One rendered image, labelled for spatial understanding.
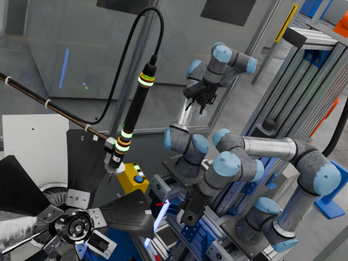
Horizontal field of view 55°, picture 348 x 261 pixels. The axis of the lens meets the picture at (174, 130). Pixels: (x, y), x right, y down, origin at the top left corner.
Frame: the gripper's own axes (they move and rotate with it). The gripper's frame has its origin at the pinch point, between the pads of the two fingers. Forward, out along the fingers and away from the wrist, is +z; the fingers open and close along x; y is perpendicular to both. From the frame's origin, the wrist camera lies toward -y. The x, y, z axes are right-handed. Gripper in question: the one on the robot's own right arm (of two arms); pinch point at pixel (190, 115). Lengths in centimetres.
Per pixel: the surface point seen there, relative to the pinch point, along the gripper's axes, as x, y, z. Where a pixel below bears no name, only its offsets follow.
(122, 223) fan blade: -30, -41, 30
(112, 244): -28, -40, 47
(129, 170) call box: 7.3, -16.3, 40.8
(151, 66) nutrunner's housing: -26, -51, -38
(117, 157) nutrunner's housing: -26, -52, -4
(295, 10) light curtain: 286, 446, -9
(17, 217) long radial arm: -14, -76, 34
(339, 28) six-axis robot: 130, 324, -30
